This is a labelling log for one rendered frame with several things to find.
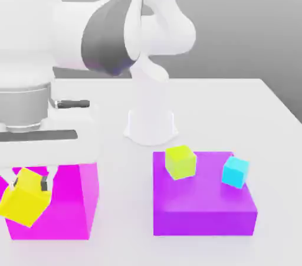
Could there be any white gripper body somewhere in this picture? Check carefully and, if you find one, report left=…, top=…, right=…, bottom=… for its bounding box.
left=0, top=126, right=100, bottom=169

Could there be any small yellow cube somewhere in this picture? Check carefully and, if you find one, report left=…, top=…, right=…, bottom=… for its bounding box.
left=0, top=167, right=52, bottom=229

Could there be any small lime cube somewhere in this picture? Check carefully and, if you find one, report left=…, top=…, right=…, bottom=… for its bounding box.
left=165, top=145, right=198, bottom=181

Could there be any small cyan cube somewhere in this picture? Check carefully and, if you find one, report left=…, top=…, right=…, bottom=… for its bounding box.
left=221, top=156, right=251, bottom=190

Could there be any large magenta box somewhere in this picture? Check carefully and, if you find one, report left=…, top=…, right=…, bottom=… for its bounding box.
left=0, top=162, right=100, bottom=241

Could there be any large purple box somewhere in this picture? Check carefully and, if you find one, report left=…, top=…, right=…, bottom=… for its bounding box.
left=152, top=151, right=258, bottom=237

